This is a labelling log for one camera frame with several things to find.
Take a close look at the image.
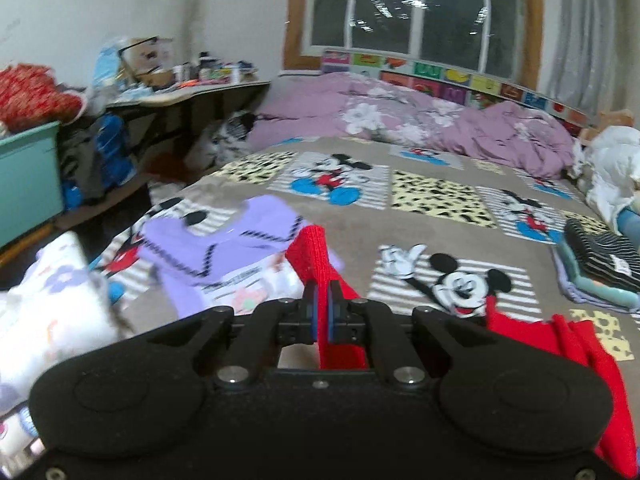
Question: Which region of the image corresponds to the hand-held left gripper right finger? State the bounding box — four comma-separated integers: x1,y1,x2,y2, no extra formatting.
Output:
327,281,493,391

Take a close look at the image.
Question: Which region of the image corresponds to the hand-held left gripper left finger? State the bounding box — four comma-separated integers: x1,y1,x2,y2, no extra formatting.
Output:
145,282,321,391

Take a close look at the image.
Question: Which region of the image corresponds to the red knit sweater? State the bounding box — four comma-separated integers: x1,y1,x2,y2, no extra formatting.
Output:
285,226,640,480

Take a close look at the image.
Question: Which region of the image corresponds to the white printed garment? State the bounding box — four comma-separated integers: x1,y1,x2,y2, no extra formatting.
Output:
200,255,311,318

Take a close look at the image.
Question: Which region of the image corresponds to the cartoon mouse printed blanket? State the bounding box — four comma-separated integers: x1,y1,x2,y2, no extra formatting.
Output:
90,135,640,366

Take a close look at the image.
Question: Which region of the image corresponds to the purple knit sweater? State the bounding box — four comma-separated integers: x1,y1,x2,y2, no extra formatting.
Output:
141,196,346,316

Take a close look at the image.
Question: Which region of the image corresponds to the black and white patterned cloth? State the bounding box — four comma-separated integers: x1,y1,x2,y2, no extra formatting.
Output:
187,110,258,168

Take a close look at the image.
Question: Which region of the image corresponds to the purple floral quilt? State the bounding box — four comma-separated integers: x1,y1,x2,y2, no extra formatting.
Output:
247,71,576,178

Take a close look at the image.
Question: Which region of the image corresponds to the lavender folded garment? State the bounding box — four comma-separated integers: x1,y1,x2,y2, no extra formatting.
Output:
552,255,601,303

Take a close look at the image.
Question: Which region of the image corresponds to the cluttered desk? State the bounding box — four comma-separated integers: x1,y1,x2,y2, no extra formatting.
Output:
105,79,273,161

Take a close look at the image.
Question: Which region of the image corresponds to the pile of small desk clutter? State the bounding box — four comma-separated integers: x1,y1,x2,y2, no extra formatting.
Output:
172,52,261,86

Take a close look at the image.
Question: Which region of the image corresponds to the blue and black bag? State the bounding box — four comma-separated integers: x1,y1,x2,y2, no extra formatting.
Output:
60,112,138,208

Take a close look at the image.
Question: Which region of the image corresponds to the white floral cloth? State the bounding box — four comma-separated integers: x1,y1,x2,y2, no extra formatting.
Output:
0,232,133,411

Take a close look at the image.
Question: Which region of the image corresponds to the colourful alphabet foam panel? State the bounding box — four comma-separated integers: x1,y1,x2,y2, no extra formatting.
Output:
320,47,591,133

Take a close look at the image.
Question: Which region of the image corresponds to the teal folded garment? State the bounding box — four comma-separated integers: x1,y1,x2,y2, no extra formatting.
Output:
555,240,640,311

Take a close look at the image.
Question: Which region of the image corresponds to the cardboard box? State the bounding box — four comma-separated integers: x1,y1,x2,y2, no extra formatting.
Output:
120,36,176,86

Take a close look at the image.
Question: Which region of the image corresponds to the teal storage box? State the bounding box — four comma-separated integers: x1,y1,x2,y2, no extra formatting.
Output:
0,120,66,251

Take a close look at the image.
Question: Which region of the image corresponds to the blue and white plastic bag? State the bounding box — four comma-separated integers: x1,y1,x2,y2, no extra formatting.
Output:
95,42,126,91

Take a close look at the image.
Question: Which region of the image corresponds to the white crumpled bedding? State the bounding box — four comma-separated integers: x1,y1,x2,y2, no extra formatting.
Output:
570,125,640,231

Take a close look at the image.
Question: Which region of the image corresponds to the tan plush toy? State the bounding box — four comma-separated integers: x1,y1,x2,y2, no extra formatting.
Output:
580,109,636,141

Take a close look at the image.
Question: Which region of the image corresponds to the red patterned cloth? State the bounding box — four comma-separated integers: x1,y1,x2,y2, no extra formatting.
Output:
0,62,86,128

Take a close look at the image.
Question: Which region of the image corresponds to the grey curtain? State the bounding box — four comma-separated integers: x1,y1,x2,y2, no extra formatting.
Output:
537,0,640,116

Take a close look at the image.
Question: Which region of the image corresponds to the white arched tube frame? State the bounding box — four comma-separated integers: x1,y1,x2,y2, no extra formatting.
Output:
344,0,490,73

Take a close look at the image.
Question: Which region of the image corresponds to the window with wooden frame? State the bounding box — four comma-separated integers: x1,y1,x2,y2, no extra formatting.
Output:
285,0,543,86

